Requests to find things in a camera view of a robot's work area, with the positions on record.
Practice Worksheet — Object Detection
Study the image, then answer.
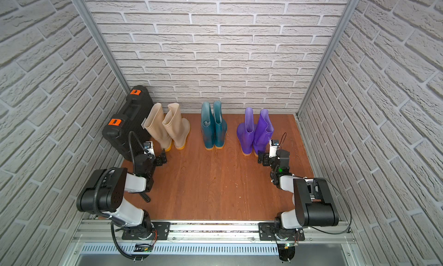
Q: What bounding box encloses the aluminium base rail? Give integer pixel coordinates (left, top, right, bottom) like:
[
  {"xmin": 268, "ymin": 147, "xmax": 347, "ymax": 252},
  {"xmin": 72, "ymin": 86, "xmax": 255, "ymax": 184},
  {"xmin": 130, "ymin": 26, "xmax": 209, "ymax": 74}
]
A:
[{"xmin": 74, "ymin": 220, "xmax": 355, "ymax": 246}]

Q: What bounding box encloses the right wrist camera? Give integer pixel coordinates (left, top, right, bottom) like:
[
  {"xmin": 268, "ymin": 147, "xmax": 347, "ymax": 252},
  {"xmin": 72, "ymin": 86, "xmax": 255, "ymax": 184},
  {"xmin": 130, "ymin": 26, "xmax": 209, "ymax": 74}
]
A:
[{"xmin": 269, "ymin": 139, "xmax": 280, "ymax": 158}]

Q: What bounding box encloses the purple rain boot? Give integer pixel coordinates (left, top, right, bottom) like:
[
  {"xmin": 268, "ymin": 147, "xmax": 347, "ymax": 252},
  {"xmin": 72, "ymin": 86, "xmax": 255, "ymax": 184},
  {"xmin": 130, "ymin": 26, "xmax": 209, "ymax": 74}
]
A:
[
  {"xmin": 253, "ymin": 109, "xmax": 274, "ymax": 156},
  {"xmin": 236, "ymin": 108, "xmax": 255, "ymax": 155}
]

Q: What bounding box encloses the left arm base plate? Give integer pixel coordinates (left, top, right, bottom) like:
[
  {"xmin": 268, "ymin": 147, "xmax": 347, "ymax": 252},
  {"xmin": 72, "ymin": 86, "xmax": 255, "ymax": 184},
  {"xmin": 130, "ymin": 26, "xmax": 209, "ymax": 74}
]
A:
[{"xmin": 122, "ymin": 222, "xmax": 171, "ymax": 241}]

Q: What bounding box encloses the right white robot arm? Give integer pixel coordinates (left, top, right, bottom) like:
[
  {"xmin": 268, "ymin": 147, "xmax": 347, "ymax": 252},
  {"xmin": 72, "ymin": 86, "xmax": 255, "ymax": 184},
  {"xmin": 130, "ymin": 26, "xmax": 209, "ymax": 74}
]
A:
[{"xmin": 258, "ymin": 149, "xmax": 339, "ymax": 242}]

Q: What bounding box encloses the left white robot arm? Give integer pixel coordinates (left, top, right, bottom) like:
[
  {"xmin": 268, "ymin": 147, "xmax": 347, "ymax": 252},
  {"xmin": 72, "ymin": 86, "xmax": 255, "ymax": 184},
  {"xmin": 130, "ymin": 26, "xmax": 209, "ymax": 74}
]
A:
[{"xmin": 76, "ymin": 151, "xmax": 170, "ymax": 240}]

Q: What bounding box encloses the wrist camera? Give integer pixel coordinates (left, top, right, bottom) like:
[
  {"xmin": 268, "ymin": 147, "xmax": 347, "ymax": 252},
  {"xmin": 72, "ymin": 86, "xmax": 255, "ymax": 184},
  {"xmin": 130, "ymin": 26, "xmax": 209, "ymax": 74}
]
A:
[
  {"xmin": 269, "ymin": 139, "xmax": 280, "ymax": 158},
  {"xmin": 143, "ymin": 141, "xmax": 155, "ymax": 155}
]

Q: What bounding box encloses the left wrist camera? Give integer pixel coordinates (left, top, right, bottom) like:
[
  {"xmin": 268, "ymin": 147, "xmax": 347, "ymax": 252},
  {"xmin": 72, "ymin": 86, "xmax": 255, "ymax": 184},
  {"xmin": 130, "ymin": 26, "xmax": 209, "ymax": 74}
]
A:
[{"xmin": 143, "ymin": 141, "xmax": 155, "ymax": 155}]

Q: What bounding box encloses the beige rain boot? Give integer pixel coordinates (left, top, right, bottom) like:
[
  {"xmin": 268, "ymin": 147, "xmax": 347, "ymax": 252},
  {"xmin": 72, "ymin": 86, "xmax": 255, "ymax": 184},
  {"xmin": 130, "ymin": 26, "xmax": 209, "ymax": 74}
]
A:
[
  {"xmin": 142, "ymin": 103, "xmax": 173, "ymax": 152},
  {"xmin": 162, "ymin": 103, "xmax": 190, "ymax": 149}
]

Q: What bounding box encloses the teal rain boot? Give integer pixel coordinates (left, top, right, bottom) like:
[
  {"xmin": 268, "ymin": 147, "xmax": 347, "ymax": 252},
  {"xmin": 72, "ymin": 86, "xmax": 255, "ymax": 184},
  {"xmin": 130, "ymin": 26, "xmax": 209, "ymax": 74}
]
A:
[
  {"xmin": 213, "ymin": 101, "xmax": 227, "ymax": 148},
  {"xmin": 201, "ymin": 102, "xmax": 215, "ymax": 150}
]

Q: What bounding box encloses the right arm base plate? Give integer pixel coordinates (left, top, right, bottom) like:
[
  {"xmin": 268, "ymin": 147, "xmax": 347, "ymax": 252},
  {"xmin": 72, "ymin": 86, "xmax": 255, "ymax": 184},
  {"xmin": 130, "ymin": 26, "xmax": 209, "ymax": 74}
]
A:
[{"xmin": 258, "ymin": 222, "xmax": 305, "ymax": 242}]

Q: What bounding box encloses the black plastic tool case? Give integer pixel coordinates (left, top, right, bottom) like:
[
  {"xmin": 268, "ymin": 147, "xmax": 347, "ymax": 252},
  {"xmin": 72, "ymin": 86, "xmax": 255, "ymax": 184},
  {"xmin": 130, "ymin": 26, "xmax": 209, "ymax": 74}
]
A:
[{"xmin": 102, "ymin": 85, "xmax": 153, "ymax": 161}]

